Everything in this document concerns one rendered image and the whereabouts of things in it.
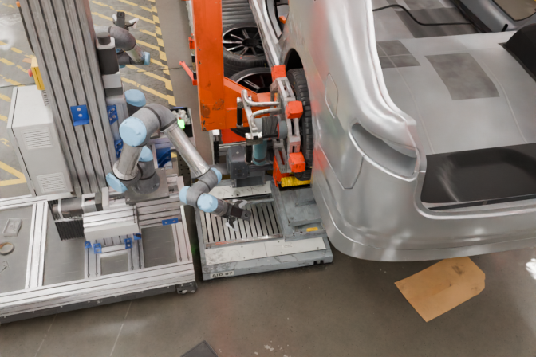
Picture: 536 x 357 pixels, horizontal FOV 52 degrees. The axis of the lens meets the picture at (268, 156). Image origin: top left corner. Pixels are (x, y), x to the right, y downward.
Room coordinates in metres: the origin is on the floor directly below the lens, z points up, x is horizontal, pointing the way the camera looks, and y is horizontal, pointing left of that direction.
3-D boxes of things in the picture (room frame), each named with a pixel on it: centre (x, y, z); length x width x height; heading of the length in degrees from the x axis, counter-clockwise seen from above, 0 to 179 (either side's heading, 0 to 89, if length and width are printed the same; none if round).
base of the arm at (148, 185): (2.03, 0.64, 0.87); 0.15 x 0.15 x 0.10
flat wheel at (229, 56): (4.08, 0.19, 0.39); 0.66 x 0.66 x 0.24
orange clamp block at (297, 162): (2.20, -0.16, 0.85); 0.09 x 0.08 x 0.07; 12
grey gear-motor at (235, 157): (2.79, 0.07, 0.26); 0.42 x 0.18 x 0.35; 102
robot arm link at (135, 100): (2.50, 0.77, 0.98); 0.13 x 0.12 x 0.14; 91
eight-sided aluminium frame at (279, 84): (2.51, -0.09, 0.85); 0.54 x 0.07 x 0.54; 12
